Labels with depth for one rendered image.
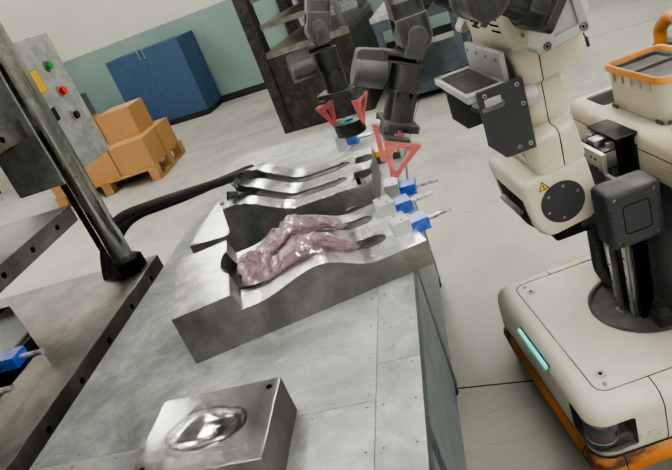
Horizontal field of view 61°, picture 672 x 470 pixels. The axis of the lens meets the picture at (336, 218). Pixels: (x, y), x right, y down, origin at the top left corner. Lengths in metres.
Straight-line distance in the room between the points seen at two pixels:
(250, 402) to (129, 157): 5.28
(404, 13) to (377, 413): 0.65
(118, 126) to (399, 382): 5.56
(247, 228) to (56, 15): 8.48
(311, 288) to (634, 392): 0.83
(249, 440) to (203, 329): 0.35
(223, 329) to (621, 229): 0.87
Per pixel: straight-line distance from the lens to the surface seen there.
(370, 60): 1.05
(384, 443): 0.83
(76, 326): 1.63
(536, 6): 1.10
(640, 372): 1.59
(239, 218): 1.44
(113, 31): 9.31
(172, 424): 0.93
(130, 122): 6.18
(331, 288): 1.10
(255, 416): 0.85
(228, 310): 1.09
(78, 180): 1.67
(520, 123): 1.27
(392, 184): 1.40
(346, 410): 0.89
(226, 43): 8.54
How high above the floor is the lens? 1.39
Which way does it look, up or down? 24 degrees down
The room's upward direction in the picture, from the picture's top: 21 degrees counter-clockwise
